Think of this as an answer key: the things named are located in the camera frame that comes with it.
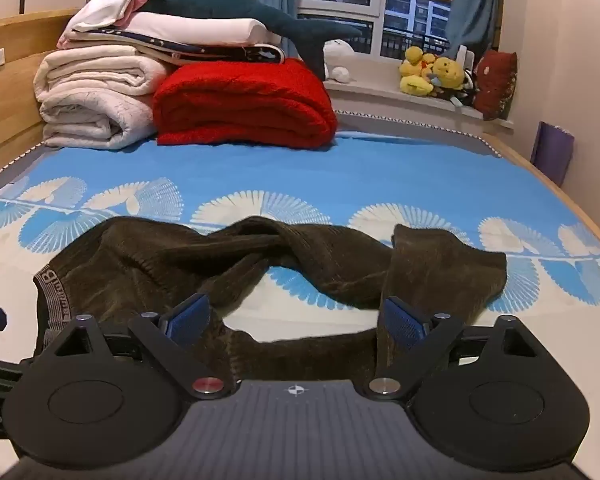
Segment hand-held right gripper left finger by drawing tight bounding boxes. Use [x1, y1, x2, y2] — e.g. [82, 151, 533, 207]
[43, 292, 239, 401]

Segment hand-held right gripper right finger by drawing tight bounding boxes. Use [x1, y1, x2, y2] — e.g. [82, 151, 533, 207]
[367, 296, 534, 402]

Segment dark brown corduroy pants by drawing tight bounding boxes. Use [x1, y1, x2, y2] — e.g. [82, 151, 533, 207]
[33, 216, 509, 386]

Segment blue printed bed sheet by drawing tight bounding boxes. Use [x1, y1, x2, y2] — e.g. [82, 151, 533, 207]
[0, 130, 600, 347]

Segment wooden headboard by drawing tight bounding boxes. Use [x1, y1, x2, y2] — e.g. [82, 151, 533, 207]
[0, 8, 83, 183]

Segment red folded blanket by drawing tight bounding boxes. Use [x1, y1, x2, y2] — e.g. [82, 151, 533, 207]
[153, 57, 339, 150]

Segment purple paper bag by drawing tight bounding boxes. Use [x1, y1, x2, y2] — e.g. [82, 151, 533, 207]
[530, 121, 576, 187]

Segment window sill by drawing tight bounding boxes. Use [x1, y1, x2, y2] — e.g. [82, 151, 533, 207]
[324, 78, 513, 122]

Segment cream folded quilt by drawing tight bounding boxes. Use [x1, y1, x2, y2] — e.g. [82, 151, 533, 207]
[33, 45, 173, 150]

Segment yellow plush toys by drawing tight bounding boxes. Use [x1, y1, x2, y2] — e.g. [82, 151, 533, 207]
[399, 46, 467, 99]

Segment dark red plush cushion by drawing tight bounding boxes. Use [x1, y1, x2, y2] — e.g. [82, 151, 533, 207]
[472, 50, 519, 122]

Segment navy star-printed blanket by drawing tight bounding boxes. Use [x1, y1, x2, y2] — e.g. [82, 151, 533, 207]
[82, 27, 286, 67]

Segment white seal plush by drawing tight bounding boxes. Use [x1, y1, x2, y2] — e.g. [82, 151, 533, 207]
[323, 39, 357, 84]

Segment blue shark plush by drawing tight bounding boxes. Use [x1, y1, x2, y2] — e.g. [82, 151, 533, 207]
[139, 0, 363, 81]

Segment window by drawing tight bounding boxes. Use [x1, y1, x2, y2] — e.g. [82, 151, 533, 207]
[296, 0, 457, 62]

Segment white and pink cloth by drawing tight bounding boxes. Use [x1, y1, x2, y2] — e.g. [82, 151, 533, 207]
[71, 0, 152, 31]

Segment wooden bed frame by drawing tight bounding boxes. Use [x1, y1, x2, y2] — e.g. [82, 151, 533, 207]
[480, 132, 600, 253]

